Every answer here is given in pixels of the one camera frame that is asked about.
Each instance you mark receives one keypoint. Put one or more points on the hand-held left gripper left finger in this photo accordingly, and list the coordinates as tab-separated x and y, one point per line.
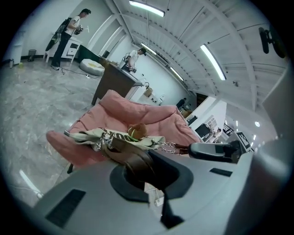
96	181

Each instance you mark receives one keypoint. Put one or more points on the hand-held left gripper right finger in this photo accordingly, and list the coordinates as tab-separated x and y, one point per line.
218	195

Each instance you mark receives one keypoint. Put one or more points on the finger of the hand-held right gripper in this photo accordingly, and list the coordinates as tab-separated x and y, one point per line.
206	151

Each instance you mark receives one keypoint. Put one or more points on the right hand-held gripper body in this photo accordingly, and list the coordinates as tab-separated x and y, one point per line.
242	144

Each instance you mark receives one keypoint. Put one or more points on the beige handbag with brown charm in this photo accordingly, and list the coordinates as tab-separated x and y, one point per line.
92	135

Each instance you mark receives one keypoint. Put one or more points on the pink cushioned armchair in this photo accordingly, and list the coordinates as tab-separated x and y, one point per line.
137	112

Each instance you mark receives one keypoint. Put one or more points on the black monitor screen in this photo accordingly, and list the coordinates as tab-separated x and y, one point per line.
202	130

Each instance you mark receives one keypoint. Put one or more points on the round ceiling light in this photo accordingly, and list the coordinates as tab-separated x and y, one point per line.
257	124

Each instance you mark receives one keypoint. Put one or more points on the long ceiling light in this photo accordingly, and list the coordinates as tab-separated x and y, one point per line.
212	62
147	8
176	73
148	47

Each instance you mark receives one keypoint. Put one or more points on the small cardboard box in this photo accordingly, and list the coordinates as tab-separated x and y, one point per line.
148	91

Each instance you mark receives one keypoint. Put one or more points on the brown wooden table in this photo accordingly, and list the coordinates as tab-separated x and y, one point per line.
114	80

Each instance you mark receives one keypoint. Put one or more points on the white egg-shaped floor cushion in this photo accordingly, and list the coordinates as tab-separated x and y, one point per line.
92	66

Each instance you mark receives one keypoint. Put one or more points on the white low table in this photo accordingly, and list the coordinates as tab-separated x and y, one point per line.
69	49

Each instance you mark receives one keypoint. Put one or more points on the small yellow-green cup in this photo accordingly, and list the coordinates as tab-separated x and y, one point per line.
20	65

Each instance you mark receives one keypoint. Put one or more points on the black mesh waste bin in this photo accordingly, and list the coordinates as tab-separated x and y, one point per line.
32	55

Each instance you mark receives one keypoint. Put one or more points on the small white round container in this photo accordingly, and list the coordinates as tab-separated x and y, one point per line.
11	63

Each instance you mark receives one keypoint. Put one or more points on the black wall fan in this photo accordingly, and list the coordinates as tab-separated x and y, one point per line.
266	41

